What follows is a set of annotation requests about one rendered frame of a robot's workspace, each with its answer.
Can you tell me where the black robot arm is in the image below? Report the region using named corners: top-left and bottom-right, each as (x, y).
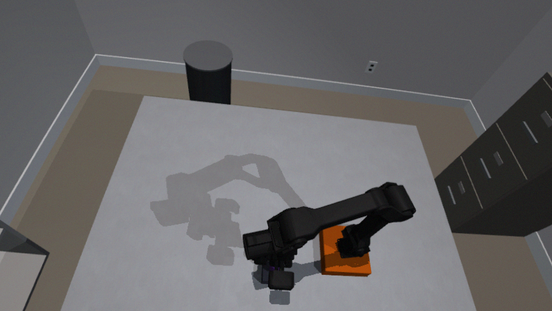
top-left (243, 182), bottom-right (416, 265)

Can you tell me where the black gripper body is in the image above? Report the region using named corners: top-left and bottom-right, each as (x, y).
top-left (268, 249), bottom-right (297, 291)

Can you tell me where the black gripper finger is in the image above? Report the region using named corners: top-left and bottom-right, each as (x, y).
top-left (269, 259), bottom-right (292, 268)

